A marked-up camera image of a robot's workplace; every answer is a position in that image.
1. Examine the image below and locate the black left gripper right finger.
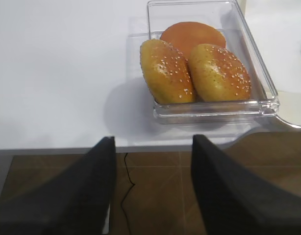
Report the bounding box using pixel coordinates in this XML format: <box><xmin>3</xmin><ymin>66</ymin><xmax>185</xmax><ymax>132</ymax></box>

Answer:
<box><xmin>191</xmin><ymin>135</ymin><xmax>301</xmax><ymax>235</ymax></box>

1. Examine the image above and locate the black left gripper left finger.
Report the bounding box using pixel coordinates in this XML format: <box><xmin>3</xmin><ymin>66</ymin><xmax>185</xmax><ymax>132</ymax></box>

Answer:
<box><xmin>0</xmin><ymin>137</ymin><xmax>116</xmax><ymax>235</ymax></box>

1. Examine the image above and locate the sesame bun top right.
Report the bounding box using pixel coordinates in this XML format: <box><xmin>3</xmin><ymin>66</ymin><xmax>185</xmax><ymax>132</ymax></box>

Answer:
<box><xmin>188</xmin><ymin>44</ymin><xmax>252</xmax><ymax>102</ymax></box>

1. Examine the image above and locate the sesame bun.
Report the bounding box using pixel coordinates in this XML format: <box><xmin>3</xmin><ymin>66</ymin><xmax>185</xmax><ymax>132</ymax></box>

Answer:
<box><xmin>188</xmin><ymin>44</ymin><xmax>252</xmax><ymax>102</ymax></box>
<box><xmin>140</xmin><ymin>39</ymin><xmax>196</xmax><ymax>105</ymax></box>

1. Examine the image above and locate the sesame bun top left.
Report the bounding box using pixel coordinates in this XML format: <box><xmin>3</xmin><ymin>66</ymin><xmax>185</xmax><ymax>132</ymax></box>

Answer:
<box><xmin>140</xmin><ymin>39</ymin><xmax>196</xmax><ymax>105</ymax></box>

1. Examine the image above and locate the plain brown bun bottom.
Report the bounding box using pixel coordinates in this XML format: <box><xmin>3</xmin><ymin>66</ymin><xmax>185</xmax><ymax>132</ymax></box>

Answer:
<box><xmin>160</xmin><ymin>22</ymin><xmax>226</xmax><ymax>49</ymax></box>

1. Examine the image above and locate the black cable on floor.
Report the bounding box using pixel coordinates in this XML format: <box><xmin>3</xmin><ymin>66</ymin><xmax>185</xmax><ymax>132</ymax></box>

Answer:
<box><xmin>120</xmin><ymin>152</ymin><xmax>136</xmax><ymax>235</ymax></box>

